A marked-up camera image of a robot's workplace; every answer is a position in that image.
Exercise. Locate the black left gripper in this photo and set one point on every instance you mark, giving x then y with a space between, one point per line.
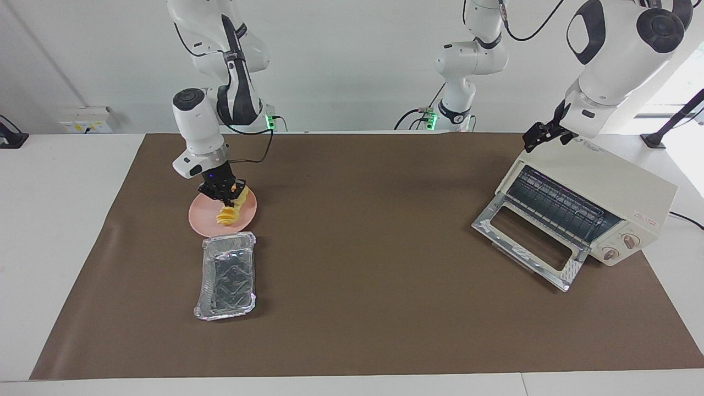
550 131

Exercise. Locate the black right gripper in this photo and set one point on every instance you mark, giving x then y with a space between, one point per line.
220 180

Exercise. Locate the sliced golden bread loaf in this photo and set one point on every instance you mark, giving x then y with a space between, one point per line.
228 215

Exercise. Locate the aluminium foil tray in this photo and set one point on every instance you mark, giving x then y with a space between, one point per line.
228 275

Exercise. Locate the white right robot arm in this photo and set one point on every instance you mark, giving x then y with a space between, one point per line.
201 126

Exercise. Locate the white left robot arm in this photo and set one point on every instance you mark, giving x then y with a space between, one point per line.
610 60

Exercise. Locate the cream toaster oven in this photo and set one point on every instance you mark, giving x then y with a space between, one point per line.
616 181

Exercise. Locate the glass oven door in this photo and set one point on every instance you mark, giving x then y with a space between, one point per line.
550 268

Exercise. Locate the beige oven knob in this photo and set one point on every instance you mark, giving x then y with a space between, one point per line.
630 240
610 253

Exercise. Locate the pink round plate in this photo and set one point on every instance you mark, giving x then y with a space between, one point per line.
203 220

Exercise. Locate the brown table mat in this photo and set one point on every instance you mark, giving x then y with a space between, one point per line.
385 319

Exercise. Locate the black table clamp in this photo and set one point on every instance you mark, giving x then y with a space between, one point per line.
11 137

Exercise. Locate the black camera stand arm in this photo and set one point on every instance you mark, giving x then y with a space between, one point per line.
674 118

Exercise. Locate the white wall socket box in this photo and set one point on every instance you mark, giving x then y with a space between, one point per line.
85 121

